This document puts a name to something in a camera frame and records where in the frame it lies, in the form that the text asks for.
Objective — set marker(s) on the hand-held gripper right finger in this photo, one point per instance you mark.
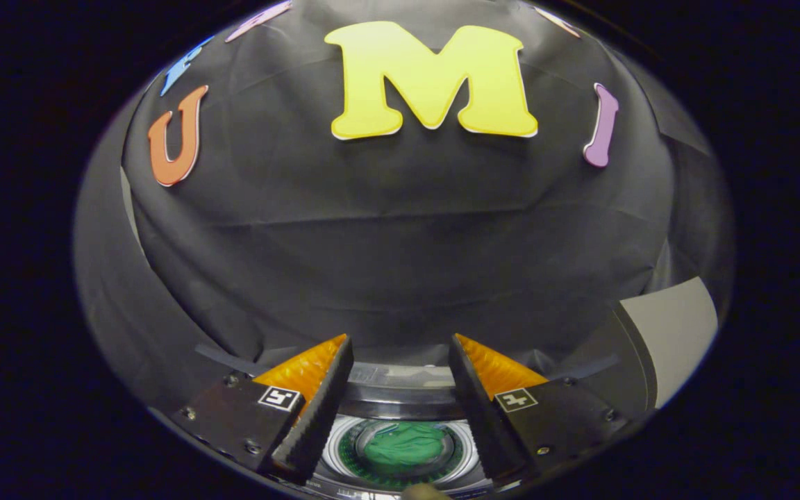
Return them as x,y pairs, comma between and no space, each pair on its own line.
480,417

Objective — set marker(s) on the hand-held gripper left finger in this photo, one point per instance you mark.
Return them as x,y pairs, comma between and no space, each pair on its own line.
320,417

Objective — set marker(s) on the dark washing machine lid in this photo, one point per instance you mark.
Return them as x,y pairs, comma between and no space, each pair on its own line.
400,410

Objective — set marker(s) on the green polo shirt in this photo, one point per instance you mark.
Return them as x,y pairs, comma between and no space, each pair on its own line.
403,444

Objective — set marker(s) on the grey washing machine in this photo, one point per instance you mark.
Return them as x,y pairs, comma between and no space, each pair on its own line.
400,375

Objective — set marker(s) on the beige cabinet with dark top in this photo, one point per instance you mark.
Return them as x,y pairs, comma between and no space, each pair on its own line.
678,333

